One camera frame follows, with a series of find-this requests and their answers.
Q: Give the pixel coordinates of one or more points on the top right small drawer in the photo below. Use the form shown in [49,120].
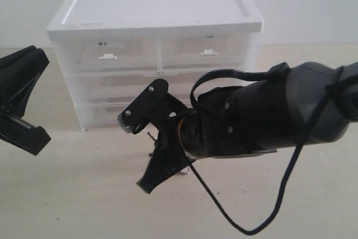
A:
[202,52]

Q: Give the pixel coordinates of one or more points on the small drawer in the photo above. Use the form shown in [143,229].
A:
[202,52]
[104,55]

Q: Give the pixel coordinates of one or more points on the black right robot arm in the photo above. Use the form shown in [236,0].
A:
[283,107]

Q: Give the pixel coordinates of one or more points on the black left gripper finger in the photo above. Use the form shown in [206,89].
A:
[22,134]
[20,72]

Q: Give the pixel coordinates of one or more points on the white translucent drawer cabinet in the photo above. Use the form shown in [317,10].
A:
[154,19]

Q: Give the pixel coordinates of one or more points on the key bunch with blue fob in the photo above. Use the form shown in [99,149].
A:
[186,171]

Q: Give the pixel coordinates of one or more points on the top left small drawer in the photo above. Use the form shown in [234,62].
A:
[104,55]

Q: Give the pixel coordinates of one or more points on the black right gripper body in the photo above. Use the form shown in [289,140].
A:
[208,130]

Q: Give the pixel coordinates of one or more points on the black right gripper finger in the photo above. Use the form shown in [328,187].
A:
[168,158]

